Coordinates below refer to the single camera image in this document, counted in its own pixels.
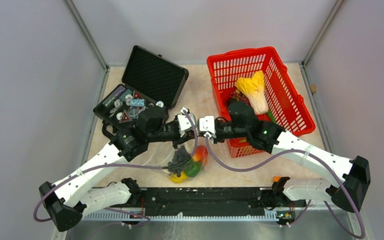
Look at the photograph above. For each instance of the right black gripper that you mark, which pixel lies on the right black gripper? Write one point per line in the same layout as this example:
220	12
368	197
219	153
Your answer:
217	139

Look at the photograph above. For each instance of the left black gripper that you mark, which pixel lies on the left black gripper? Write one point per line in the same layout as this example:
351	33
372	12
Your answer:
180	140

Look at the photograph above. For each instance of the black grape bunch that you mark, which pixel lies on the black grape bunch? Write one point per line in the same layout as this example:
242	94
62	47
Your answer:
180	158

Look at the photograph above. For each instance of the clear zip top bag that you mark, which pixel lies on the clear zip top bag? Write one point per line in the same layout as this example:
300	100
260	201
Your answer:
161	153

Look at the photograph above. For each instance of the red tomato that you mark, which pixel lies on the red tomato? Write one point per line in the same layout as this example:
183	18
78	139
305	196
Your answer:
201	155

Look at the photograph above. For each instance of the green bell pepper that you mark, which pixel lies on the green bell pepper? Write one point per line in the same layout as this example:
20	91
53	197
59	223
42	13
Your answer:
192	168

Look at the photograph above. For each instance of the yellow lemon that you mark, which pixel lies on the yellow lemon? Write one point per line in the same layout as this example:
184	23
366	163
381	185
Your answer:
178	177

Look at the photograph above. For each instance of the napa cabbage toy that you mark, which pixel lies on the napa cabbage toy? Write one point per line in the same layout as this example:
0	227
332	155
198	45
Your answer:
254	89

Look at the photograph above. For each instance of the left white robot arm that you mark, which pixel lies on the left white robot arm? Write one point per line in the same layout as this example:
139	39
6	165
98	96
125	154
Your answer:
68	200

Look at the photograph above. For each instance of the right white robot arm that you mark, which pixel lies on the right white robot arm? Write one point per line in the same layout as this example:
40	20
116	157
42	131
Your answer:
345	181

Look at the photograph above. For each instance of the purple grape bunch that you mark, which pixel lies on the purple grape bunch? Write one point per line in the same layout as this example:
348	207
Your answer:
236	95

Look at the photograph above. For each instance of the black poker chip case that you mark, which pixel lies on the black poker chip case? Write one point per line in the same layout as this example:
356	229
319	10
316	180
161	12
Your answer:
148	79

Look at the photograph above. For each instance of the red plastic basket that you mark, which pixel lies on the red plastic basket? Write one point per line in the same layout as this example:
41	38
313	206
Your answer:
286	105

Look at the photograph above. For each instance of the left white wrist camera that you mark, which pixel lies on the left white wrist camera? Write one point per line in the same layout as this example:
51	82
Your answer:
186	121

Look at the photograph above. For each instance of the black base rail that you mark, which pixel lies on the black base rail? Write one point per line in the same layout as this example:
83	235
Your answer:
209	201

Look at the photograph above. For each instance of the orange handled tool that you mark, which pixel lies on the orange handled tool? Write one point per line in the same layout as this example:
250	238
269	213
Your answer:
276	179

